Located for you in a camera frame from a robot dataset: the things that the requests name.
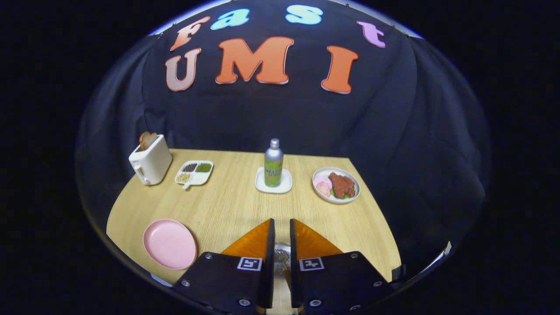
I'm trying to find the pink round plate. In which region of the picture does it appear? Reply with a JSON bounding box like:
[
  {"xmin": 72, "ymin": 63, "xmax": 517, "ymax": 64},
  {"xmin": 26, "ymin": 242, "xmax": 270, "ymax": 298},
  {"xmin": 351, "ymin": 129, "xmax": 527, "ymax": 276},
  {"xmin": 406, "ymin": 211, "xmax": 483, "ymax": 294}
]
[{"xmin": 143, "ymin": 219, "xmax": 198, "ymax": 270}]

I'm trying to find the green label metal bottle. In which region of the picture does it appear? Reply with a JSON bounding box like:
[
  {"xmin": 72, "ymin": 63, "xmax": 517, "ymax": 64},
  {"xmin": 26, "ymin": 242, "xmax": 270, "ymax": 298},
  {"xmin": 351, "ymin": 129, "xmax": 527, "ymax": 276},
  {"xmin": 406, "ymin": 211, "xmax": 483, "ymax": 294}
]
[{"xmin": 264, "ymin": 138, "xmax": 284, "ymax": 188}]

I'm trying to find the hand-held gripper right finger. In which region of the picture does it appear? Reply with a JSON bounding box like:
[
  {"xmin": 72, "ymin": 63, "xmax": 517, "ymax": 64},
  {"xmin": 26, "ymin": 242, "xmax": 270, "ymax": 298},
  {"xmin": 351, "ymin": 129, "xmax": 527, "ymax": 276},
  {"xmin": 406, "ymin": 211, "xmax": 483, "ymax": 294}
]
[{"xmin": 290, "ymin": 218, "xmax": 394, "ymax": 315}]

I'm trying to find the white divided dish with beans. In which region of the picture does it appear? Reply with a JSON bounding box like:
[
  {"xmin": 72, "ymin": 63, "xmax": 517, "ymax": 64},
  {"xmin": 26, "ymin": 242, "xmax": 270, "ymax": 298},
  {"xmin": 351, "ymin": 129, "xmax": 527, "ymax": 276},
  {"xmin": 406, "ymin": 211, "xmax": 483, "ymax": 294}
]
[{"xmin": 175, "ymin": 160, "xmax": 214, "ymax": 189}]

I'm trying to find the white square coaster plate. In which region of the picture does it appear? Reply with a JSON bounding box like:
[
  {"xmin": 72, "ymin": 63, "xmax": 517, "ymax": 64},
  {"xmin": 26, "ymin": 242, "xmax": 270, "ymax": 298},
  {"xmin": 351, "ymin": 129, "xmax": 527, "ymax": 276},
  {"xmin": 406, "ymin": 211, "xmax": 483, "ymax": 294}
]
[{"xmin": 255, "ymin": 168, "xmax": 293, "ymax": 194}]

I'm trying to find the white oval food plate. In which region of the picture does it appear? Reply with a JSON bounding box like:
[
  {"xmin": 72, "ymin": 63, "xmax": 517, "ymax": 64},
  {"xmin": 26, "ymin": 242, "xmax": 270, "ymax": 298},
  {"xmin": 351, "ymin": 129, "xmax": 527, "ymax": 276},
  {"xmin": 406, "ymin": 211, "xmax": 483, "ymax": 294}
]
[{"xmin": 312, "ymin": 167, "xmax": 361, "ymax": 205}]

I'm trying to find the brown toast slice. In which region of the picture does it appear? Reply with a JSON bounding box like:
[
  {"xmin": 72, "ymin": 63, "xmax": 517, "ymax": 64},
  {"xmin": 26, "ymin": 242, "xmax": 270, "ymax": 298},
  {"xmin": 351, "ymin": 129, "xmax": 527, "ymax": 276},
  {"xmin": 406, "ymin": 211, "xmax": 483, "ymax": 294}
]
[{"xmin": 139, "ymin": 131, "xmax": 158, "ymax": 151}]

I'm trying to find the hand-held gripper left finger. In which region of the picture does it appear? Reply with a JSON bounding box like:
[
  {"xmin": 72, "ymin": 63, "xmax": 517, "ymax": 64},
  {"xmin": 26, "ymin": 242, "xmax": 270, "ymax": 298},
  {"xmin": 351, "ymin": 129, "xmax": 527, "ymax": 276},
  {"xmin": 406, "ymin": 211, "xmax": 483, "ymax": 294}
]
[{"xmin": 173, "ymin": 218, "xmax": 276, "ymax": 315}]

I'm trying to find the white toaster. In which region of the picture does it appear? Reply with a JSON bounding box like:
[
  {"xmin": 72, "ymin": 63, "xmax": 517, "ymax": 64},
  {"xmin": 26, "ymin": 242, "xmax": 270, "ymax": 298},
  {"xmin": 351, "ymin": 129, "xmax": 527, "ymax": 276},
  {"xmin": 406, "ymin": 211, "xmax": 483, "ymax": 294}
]
[{"xmin": 129, "ymin": 134, "xmax": 173, "ymax": 186}]

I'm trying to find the perforated metal tray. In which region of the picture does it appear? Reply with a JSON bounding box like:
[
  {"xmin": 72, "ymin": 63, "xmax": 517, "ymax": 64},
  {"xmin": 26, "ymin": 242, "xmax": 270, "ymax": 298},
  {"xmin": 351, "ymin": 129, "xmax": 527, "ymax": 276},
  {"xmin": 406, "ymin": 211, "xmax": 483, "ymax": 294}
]
[{"xmin": 274, "ymin": 242, "xmax": 292, "ymax": 278}]

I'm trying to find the brown fried cutlet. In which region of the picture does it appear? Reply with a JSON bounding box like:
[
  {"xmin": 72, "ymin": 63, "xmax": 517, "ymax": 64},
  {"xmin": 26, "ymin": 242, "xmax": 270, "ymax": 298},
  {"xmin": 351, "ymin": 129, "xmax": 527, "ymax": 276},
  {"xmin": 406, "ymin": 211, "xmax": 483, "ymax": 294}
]
[{"xmin": 328, "ymin": 172, "xmax": 356, "ymax": 198}]

